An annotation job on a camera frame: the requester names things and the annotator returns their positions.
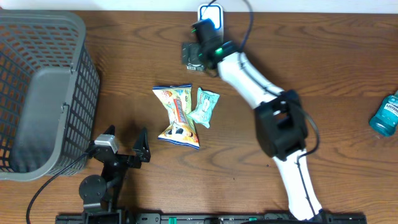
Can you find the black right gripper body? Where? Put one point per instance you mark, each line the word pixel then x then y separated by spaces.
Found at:
pixel 200 51

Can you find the white barcode scanner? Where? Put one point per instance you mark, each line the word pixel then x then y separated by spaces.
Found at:
pixel 214 12

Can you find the green round-logo box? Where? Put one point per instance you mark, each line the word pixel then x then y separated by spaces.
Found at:
pixel 195 67

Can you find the teal wet wipes pack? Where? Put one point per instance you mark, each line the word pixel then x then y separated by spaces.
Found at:
pixel 206 101

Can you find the yellow snack bag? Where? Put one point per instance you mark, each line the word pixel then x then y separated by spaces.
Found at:
pixel 177 100

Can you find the grey plastic shopping basket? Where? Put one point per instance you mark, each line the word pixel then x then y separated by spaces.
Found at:
pixel 49 93

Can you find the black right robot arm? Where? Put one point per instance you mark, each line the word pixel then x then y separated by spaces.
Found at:
pixel 280 120

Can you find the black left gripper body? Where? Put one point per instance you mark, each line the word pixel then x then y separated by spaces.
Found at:
pixel 111 171

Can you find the blue mouthwash bottle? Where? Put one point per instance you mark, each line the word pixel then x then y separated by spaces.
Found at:
pixel 384 121

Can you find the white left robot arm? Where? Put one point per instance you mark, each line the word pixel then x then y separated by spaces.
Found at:
pixel 100 193

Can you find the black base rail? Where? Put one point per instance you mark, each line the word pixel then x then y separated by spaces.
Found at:
pixel 155 218

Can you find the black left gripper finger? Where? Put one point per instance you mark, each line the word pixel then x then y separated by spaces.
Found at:
pixel 141 147
pixel 110 130

